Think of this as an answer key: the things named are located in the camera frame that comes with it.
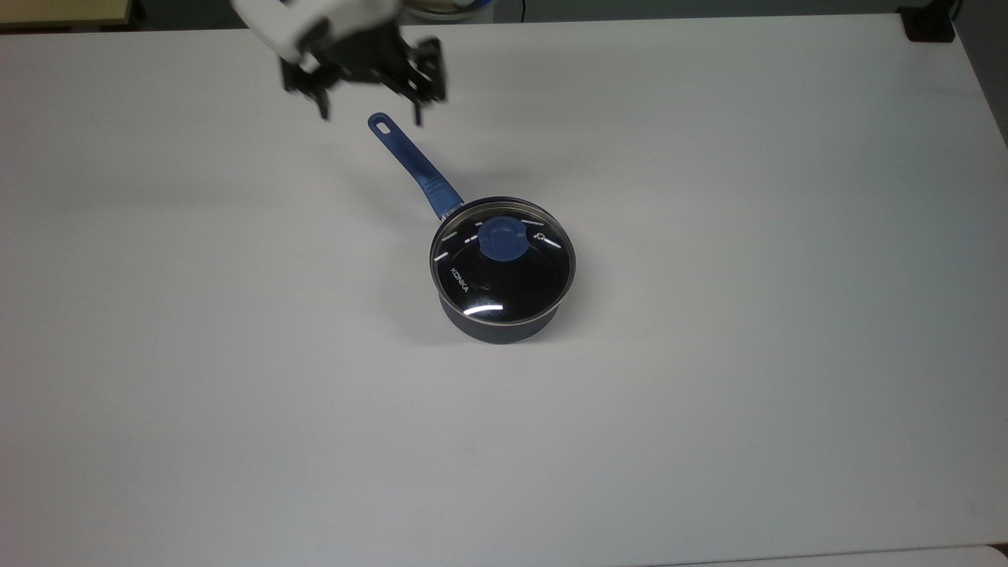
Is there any dark saucepan with blue handle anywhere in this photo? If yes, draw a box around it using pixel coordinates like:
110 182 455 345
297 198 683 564
367 113 576 345

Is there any glass lid with blue knob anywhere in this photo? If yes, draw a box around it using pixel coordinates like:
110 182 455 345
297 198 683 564
429 197 577 328

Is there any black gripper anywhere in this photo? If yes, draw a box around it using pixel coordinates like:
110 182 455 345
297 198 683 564
280 19 449 128

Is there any wooden board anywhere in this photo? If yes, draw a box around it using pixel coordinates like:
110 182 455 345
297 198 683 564
0 0 136 29

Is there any black table clamp block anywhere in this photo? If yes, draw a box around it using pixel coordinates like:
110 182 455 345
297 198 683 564
897 2 959 44

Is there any round robot base rim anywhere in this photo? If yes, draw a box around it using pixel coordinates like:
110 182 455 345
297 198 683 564
405 0 498 21

